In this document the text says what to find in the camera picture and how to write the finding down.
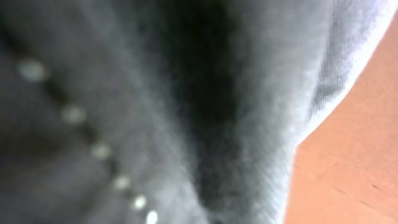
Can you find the grey shorts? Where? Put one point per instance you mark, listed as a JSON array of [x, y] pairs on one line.
[[169, 111]]

